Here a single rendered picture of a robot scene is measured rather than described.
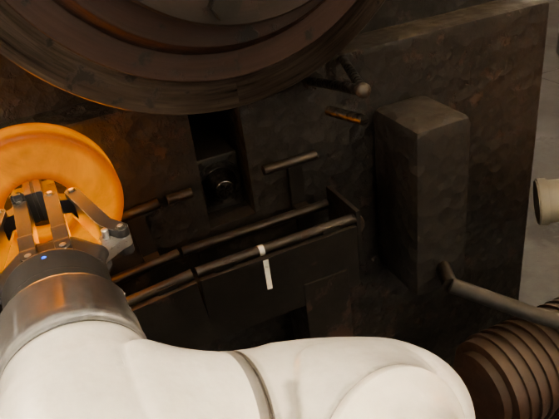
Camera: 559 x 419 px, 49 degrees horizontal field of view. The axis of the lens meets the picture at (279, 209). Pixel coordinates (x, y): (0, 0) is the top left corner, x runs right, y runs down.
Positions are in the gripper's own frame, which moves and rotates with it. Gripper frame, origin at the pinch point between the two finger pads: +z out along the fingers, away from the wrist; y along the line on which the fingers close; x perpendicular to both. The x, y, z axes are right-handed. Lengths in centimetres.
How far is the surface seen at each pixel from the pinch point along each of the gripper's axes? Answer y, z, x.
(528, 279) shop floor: 108, 39, -86
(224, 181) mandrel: 20.2, 7.3, -9.7
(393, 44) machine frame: 43.6, 6.6, 2.1
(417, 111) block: 43.0, 0.5, -4.4
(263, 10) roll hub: 20.5, -11.0, 14.7
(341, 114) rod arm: 27.7, -9.3, 3.4
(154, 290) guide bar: 7.8, -3.6, -13.2
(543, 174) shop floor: 153, 80, -89
